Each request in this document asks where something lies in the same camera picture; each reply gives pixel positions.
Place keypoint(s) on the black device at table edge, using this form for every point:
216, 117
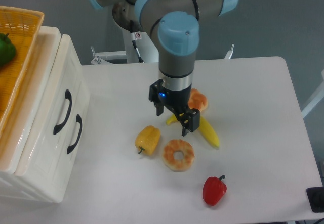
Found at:
315, 197

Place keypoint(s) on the yellow bell pepper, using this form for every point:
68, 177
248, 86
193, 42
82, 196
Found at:
147, 140

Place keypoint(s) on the white drawer cabinet frame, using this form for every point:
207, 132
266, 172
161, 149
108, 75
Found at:
19, 124

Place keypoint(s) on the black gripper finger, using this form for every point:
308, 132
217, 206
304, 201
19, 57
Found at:
158, 105
189, 119

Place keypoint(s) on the white frame at right edge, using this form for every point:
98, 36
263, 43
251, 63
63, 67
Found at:
313, 99

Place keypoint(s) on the knotted bread roll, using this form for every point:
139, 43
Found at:
197, 100

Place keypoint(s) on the black top drawer handle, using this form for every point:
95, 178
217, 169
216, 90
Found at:
64, 112

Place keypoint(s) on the black drawer handle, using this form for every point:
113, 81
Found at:
76, 134
64, 112

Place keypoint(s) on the yellow banana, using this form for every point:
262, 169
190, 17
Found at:
205, 129

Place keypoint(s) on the ring-shaped bread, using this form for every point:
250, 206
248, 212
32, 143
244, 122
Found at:
178, 155

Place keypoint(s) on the green bell pepper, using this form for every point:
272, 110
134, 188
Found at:
8, 50

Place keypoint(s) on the red bell pepper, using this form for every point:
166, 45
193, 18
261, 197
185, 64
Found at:
213, 190

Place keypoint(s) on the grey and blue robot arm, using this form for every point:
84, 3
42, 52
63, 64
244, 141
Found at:
173, 28

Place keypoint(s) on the yellow woven basket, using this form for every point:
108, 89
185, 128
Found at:
22, 27

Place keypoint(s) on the black bottom drawer handle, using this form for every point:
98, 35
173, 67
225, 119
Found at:
76, 134

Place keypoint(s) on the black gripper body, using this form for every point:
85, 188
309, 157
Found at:
172, 100

